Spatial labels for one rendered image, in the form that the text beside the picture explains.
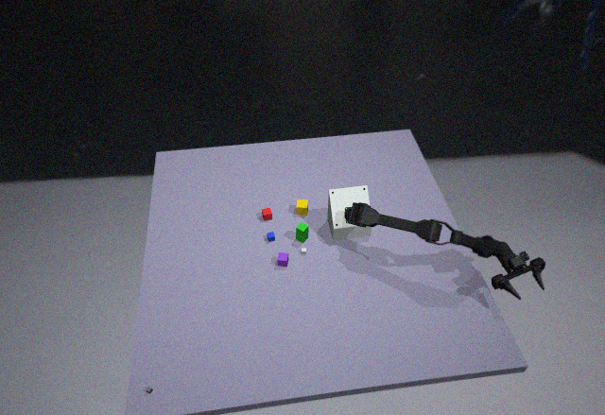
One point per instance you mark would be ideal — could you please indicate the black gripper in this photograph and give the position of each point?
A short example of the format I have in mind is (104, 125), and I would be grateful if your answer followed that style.
(536, 266)

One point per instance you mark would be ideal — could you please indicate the yellow block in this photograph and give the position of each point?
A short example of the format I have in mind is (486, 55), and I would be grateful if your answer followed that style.
(302, 207)

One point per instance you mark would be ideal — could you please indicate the red block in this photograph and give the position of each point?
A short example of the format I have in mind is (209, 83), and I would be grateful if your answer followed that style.
(267, 214)

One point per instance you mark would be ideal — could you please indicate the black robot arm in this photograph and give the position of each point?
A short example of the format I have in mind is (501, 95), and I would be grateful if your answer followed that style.
(361, 214)

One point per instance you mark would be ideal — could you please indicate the purple block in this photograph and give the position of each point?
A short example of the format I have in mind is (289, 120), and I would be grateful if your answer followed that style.
(282, 259)

